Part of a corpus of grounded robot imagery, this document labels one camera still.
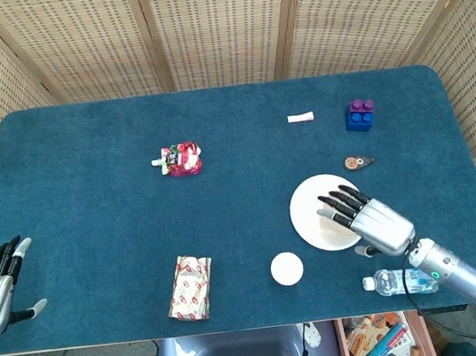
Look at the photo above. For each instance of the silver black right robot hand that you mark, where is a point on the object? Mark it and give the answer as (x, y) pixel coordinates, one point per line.
(381, 226)

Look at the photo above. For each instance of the beige round bowl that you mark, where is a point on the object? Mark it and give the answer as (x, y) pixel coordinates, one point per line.
(335, 236)

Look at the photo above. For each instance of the floral print paper cup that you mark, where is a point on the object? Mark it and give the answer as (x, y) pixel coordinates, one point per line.
(287, 269)

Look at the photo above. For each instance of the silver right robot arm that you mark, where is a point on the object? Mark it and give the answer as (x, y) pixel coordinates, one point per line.
(459, 273)

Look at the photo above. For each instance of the clear plastic water bottle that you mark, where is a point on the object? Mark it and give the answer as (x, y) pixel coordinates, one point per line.
(404, 281)

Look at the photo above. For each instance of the brown correction tape dispenser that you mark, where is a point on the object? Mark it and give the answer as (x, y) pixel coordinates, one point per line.
(354, 162)

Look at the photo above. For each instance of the white paper plate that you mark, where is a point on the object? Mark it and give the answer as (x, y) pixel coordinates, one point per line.
(307, 217)

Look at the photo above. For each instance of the blue toy building block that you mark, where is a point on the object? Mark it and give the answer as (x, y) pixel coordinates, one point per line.
(358, 123)

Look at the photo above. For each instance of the pink crate of items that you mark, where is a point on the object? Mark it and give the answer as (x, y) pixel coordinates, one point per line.
(381, 342)

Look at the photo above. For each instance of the purple toy building block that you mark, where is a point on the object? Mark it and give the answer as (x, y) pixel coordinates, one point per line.
(361, 105)

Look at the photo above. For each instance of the white pink paper slip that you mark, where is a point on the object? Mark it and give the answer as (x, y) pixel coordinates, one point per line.
(300, 117)

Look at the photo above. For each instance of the blue felt table cloth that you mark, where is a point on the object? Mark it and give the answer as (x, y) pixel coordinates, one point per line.
(225, 214)

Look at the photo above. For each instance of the gold foil tea packet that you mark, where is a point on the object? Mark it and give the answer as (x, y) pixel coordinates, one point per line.
(190, 288)

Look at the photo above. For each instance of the red spouted drink pouch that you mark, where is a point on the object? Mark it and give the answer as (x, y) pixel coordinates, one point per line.
(182, 160)

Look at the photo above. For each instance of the woven wooden folding screen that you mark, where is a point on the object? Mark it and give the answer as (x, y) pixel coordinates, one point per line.
(221, 29)

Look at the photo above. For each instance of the white oval metal bracket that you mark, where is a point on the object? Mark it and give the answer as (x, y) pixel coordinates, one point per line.
(313, 341)

